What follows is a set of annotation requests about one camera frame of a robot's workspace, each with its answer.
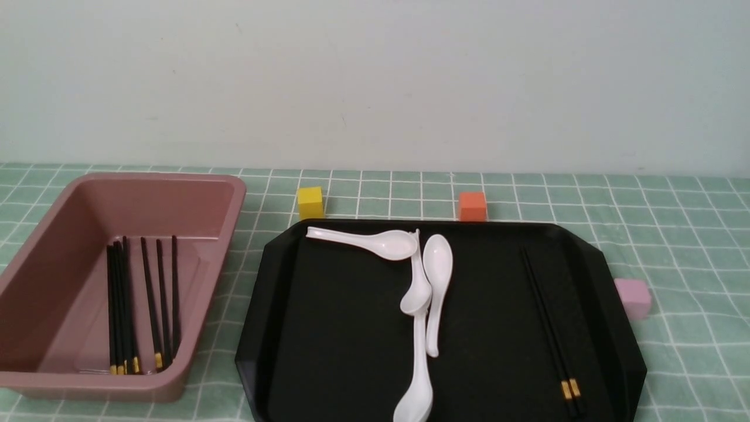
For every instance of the black plastic tray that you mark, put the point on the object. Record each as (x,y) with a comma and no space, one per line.
(325,339)

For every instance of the black chopstick gold band left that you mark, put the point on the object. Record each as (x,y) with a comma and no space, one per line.
(552,344)

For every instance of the white spoon small middle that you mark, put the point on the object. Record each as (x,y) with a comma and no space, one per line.
(418,296)

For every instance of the black chopstick in bin alone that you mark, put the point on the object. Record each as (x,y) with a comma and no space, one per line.
(175,297)

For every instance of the white spoon bottom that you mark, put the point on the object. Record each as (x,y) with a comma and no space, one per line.
(417,402)

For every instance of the pink plastic bin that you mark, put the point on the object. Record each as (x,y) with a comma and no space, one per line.
(54,303)

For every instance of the green checkered tablecloth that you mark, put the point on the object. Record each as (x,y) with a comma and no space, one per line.
(686,236)

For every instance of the pink cube block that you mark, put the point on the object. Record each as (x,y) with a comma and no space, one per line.
(635,297)

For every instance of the orange cube block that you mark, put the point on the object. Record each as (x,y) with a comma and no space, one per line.
(472,207)

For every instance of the white spoon lying horizontally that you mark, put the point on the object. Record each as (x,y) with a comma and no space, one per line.
(393,245)

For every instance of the black chopstick gold band right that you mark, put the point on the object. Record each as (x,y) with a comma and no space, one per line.
(573,382)

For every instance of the white spoon right upright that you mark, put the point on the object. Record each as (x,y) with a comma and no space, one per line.
(438,262)

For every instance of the yellow cube block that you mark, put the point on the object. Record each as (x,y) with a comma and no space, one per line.
(310,203)

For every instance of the black chopstick gold band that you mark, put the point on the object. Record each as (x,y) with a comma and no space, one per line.
(552,344)
(573,382)

